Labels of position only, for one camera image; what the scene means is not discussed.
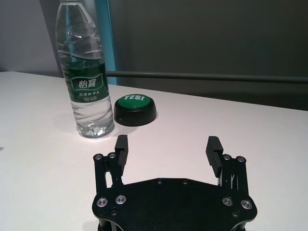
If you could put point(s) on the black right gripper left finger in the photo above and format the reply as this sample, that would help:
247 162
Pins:
120 156

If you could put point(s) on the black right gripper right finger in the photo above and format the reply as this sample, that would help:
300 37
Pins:
214 154

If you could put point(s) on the clear water bottle green label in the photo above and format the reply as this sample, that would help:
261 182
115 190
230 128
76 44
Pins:
89 91

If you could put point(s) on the green YES button black base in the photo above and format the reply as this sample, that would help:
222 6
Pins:
134 110

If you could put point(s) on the grey horizontal handrail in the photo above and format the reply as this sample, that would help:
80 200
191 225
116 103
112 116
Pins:
204 77

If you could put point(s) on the glass window strip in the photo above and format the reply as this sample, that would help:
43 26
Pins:
110 36

